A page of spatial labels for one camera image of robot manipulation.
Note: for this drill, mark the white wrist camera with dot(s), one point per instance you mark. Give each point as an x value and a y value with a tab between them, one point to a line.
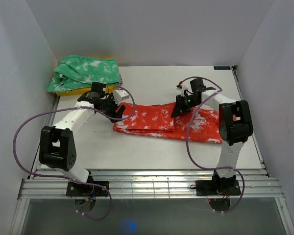
119	96
180	87

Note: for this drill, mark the purple folded garment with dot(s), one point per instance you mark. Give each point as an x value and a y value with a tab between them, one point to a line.
121	80

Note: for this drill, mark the dark table label sticker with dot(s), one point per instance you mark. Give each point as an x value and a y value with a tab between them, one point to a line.
220	68

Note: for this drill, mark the yellow folded trousers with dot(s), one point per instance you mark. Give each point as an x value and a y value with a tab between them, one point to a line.
76	91

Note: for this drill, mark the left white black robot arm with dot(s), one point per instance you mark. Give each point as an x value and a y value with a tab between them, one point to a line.
57	146

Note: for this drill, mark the green tie-dye trousers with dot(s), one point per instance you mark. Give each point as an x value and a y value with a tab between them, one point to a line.
88	71

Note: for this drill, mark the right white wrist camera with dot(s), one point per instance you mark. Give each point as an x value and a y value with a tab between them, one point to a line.
180	87

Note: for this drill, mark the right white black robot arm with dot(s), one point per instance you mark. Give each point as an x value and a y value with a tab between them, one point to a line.
235	127

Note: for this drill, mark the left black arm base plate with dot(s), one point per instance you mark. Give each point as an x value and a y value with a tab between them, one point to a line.
82	190

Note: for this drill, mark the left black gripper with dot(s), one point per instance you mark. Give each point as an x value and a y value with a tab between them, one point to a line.
113	114

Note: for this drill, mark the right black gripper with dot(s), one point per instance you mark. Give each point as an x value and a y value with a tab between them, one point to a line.
179	108

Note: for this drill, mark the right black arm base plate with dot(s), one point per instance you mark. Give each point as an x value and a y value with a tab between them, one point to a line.
206	188

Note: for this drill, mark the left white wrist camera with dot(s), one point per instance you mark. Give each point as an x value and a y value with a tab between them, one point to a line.
119	96

